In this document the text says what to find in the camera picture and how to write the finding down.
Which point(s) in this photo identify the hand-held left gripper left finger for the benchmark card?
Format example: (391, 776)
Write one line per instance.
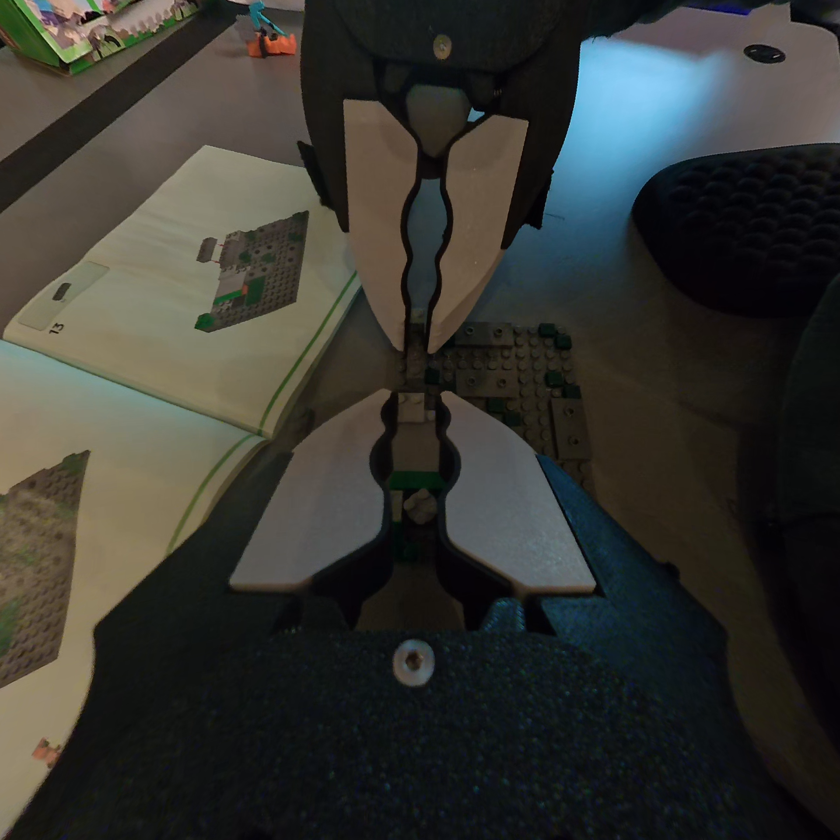
(315, 505)

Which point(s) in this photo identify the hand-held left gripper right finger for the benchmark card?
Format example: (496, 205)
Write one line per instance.
(518, 512)

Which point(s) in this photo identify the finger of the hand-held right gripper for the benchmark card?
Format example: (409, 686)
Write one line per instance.
(479, 216)
(374, 197)

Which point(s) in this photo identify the grey brick baseplate model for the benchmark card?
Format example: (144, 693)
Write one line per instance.
(499, 380)

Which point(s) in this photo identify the black desk grommet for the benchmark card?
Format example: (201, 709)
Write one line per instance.
(764, 54)

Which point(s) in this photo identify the orange brick piece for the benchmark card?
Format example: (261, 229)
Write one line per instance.
(282, 46)

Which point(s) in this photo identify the cyan brick figure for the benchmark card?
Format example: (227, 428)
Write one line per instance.
(259, 13)

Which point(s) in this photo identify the black dimpled chair armrest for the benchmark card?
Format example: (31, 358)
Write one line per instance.
(741, 223)

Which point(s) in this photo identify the brick instruction booklet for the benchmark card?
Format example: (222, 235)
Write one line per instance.
(131, 315)

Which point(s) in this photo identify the green cardboard box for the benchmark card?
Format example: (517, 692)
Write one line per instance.
(65, 33)

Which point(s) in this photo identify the person's dark green sweater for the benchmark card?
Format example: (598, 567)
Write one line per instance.
(814, 407)

